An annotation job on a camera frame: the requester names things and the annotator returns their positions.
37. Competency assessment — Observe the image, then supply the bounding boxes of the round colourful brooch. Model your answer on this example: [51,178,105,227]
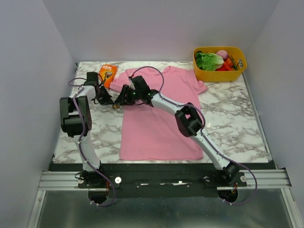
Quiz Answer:
[113,104,120,110]

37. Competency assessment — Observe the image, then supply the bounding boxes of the pink t-shirt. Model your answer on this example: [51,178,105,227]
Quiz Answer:
[110,66,207,161]

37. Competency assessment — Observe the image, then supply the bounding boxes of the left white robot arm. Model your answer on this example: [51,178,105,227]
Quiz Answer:
[59,72,114,188]

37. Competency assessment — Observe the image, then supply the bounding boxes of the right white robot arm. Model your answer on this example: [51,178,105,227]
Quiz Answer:
[114,76,240,186]

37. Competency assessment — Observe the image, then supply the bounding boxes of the orange razor box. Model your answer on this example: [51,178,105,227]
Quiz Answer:
[99,64,118,89]

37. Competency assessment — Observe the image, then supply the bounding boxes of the green toy lettuce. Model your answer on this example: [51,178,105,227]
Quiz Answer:
[194,52,224,71]

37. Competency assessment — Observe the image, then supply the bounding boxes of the yellow plastic bin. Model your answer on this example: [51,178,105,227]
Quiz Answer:
[193,47,247,82]

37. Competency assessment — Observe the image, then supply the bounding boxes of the red toy pepper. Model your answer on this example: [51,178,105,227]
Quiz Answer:
[216,65,232,71]

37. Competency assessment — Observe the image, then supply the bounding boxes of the pink toy ball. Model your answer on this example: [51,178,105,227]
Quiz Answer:
[216,50,228,60]

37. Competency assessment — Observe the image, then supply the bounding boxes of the orange toy carrot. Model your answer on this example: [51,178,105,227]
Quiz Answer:
[224,57,235,71]

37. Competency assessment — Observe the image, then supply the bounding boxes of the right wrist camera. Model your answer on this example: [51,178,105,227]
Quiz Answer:
[128,76,135,90]

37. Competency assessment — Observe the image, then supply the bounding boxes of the black base frame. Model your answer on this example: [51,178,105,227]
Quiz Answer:
[50,163,276,202]

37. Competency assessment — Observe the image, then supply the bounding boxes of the aluminium rail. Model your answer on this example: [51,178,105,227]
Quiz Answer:
[38,170,292,191]

